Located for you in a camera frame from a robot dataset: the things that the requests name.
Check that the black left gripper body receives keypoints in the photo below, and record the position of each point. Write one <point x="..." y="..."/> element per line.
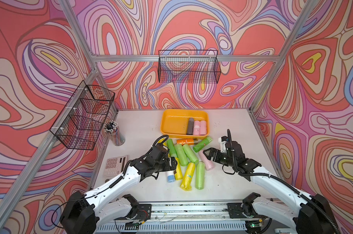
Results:
<point x="165" y="165"/>

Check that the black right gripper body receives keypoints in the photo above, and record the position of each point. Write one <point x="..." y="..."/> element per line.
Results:
<point x="223" y="158"/>

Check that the pink trash bag roll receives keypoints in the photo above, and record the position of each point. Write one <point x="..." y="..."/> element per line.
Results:
<point x="208" y="164"/>
<point x="196" y="128"/>
<point x="203" y="128"/>

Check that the orange plastic storage box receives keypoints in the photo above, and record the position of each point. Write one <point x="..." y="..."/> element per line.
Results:
<point x="174" y="122"/>

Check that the grey trash bag roll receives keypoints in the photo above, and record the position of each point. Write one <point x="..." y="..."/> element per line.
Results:
<point x="190" y="126"/>

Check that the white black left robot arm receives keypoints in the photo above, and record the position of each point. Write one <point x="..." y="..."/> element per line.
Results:
<point x="85" y="212"/>

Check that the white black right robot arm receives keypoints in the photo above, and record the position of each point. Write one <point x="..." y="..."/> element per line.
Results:
<point x="300" y="211"/>

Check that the white blue trash bag roll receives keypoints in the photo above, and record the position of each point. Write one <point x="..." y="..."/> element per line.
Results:
<point x="170" y="176"/>

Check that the light green roll middle left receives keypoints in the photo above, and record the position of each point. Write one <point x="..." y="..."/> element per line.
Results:
<point x="181" y="155"/>

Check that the light green roll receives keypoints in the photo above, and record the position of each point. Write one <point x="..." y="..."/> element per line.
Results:
<point x="190" y="154"/>
<point x="200" y="175"/>
<point x="181" y="155"/>

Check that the green yellow trash bag roll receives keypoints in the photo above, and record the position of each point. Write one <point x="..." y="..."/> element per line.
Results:
<point x="177" y="173"/>

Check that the green roll with label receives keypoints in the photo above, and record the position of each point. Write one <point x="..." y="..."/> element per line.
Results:
<point x="202" y="144"/>

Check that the light green roll lower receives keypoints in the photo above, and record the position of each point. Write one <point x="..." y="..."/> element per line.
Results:
<point x="200" y="175"/>

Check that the light green roll middle right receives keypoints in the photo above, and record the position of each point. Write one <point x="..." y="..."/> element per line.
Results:
<point x="190" y="154"/>

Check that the yellow trash bag roll lower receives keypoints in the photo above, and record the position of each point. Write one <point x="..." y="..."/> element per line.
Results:
<point x="187" y="178"/>

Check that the pink calculator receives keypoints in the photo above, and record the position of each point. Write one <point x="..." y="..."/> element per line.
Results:
<point x="114" y="166"/>

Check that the cup of pens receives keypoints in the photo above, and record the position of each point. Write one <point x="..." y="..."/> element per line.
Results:
<point x="112" y="128"/>

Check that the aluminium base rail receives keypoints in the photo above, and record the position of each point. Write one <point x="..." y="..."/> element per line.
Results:
<point x="194" y="212"/>

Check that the black wire basket left wall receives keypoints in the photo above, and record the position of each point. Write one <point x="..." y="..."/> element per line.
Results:
<point x="79" y="124"/>

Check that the black wire basket wall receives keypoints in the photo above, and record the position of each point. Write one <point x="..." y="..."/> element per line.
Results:
<point x="188" y="66"/>
<point x="79" y="124"/>

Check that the black wire basket back wall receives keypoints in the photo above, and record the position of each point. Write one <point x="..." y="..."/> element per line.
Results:
<point x="188" y="66"/>

